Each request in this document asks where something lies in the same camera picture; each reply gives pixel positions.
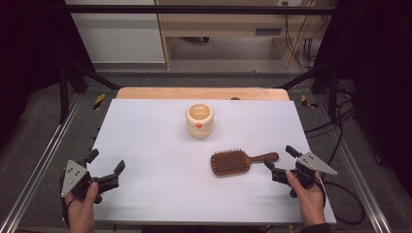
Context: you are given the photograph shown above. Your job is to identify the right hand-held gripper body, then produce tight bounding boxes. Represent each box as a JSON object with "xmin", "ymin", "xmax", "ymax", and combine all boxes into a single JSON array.
[{"xmin": 291, "ymin": 151, "xmax": 338, "ymax": 189}]

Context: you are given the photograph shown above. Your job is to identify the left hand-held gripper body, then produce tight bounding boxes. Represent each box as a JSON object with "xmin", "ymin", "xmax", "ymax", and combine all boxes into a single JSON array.
[{"xmin": 60, "ymin": 159, "xmax": 106, "ymax": 199}]

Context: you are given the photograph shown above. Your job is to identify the brown wooden hairbrush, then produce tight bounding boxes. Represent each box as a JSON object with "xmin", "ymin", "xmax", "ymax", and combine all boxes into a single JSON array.
[{"xmin": 210, "ymin": 149, "xmax": 280, "ymax": 177}]

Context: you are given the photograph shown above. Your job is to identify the person's left hand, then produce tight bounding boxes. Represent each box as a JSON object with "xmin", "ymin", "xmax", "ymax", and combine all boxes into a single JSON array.
[{"xmin": 64, "ymin": 182, "xmax": 100, "ymax": 233}]

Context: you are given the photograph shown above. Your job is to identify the person's right hand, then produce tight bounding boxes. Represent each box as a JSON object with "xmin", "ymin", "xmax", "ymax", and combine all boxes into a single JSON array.
[{"xmin": 286, "ymin": 171, "xmax": 326, "ymax": 228}]

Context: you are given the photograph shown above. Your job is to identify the white table sheet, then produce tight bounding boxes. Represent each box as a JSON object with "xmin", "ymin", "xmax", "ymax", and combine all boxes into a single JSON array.
[{"xmin": 86, "ymin": 98, "xmax": 338, "ymax": 226}]

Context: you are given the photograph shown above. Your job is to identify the yellow black tape strip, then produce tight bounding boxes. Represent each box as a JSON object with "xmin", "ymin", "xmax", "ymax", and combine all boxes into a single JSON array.
[
  {"xmin": 92, "ymin": 93, "xmax": 107, "ymax": 111},
  {"xmin": 300, "ymin": 94, "xmax": 319, "ymax": 110}
]

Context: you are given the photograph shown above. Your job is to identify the person's right sleeve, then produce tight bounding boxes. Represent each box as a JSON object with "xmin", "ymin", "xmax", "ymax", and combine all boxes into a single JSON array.
[{"xmin": 298, "ymin": 222, "xmax": 332, "ymax": 233}]

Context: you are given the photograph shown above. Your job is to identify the cream ceramic cup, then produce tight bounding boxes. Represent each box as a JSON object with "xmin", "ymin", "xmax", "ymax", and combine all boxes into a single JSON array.
[{"xmin": 185, "ymin": 103, "xmax": 215, "ymax": 140}]

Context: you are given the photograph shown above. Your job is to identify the light wooden table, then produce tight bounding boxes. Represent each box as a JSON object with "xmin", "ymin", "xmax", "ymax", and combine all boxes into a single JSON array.
[{"xmin": 115, "ymin": 86, "xmax": 292, "ymax": 102}]

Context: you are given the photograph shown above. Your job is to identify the white cabinet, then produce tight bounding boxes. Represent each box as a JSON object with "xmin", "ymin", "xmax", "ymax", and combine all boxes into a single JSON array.
[{"xmin": 63, "ymin": 0, "xmax": 166, "ymax": 65}]

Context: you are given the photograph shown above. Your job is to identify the light wooden office desk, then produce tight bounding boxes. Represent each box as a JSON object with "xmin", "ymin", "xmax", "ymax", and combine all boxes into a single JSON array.
[{"xmin": 154, "ymin": 0, "xmax": 338, "ymax": 70}]

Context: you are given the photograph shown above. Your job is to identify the aluminium floor rail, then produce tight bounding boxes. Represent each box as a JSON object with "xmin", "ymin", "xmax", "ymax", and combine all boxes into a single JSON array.
[
  {"xmin": 314, "ymin": 96, "xmax": 394, "ymax": 233},
  {"xmin": 0, "ymin": 92, "xmax": 83, "ymax": 233}
]

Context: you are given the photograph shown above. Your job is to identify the black floor cables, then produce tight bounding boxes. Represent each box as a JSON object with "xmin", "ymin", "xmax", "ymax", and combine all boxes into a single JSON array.
[{"xmin": 303, "ymin": 82, "xmax": 358, "ymax": 163}]

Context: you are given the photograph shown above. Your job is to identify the black frame strut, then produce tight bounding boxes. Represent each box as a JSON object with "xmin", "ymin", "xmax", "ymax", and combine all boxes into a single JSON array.
[
  {"xmin": 58, "ymin": 61, "xmax": 121, "ymax": 124},
  {"xmin": 277, "ymin": 61, "xmax": 340, "ymax": 124}
]

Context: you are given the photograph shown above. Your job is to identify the hanging desk cables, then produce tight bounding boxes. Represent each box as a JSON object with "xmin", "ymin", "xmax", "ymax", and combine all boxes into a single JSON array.
[{"xmin": 283, "ymin": 0, "xmax": 328, "ymax": 72}]

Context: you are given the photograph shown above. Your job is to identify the black frame crossbar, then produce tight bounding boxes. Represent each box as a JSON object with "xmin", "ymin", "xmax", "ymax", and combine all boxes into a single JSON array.
[{"xmin": 62, "ymin": 4, "xmax": 339, "ymax": 17}]

